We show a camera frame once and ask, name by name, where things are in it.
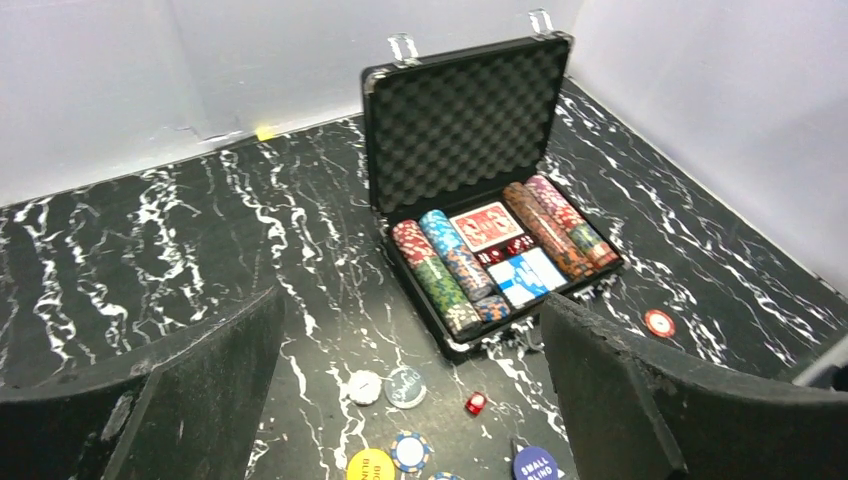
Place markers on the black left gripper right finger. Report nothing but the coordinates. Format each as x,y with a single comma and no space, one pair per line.
635,408

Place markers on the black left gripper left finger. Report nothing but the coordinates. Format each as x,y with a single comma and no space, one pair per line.
184,407

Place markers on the blue small blind button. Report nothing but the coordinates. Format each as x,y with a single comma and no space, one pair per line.
534,463

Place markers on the red die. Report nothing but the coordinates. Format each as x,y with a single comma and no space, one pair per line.
476,403

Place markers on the black poker set case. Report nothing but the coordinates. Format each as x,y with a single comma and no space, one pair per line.
449,132

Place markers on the red white poker chip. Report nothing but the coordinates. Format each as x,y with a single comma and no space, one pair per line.
659,323

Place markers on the brown orange chip row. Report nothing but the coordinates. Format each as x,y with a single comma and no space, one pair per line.
552,239

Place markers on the purple red green chip row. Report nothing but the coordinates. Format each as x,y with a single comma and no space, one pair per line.
583,235

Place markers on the blue playing card deck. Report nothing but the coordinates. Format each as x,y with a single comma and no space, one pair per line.
527,277

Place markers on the yellow big blind button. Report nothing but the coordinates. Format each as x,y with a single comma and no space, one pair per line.
371,464

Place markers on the blue ten chip left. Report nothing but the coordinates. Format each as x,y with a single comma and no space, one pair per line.
443,475

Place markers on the blue ten chip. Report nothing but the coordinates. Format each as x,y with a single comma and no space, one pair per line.
443,475
410,451

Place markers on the red dice row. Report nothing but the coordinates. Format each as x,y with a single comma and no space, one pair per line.
506,250

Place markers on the blue ten chip upper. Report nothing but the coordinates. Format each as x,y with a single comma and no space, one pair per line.
410,451

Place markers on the light blue orange chip row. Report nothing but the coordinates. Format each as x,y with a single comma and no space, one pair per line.
461,262

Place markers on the red playing card deck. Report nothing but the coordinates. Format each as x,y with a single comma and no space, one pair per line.
486,226

